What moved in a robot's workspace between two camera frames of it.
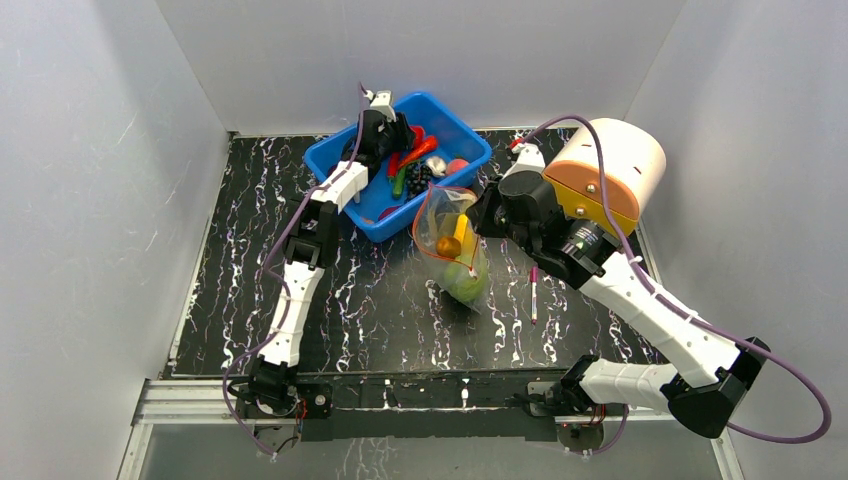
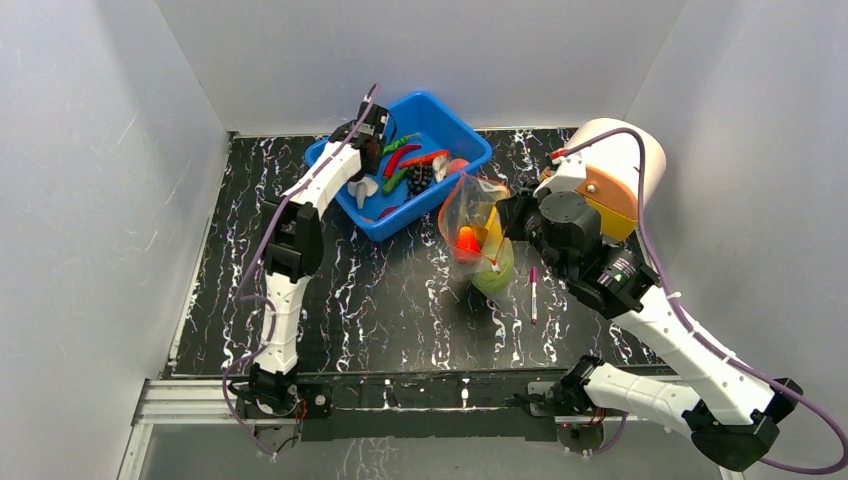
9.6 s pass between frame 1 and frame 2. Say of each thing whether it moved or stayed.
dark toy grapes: stayed
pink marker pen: stayed
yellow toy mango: moved
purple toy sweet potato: stayed
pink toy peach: stayed
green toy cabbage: moved
